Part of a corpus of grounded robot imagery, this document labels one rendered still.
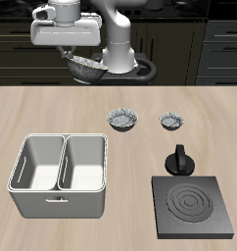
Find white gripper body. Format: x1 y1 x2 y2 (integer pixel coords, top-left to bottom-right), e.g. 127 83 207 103
29 13 103 47

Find large grey speckled bowl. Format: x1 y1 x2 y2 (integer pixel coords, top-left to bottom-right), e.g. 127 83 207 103
65 54 110 84

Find medium grey speckled bowl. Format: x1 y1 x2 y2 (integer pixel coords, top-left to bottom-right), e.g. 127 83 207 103
106 107 140 133

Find small grey speckled bowl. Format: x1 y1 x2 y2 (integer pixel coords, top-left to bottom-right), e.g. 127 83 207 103
158 111 186 132

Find dark kitchen cupboards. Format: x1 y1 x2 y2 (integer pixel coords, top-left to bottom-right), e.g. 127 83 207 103
0 0 237 87

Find white two-bin basket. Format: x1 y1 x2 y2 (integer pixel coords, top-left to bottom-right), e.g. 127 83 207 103
6 132 110 221

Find round black knob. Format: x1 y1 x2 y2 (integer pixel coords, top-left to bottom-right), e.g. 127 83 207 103
164 143 196 176

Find dark grey stove plate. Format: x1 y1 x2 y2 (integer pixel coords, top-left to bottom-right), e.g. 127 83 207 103
151 175 236 240

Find flat black base plate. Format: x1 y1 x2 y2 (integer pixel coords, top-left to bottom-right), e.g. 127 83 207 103
90 52 158 85

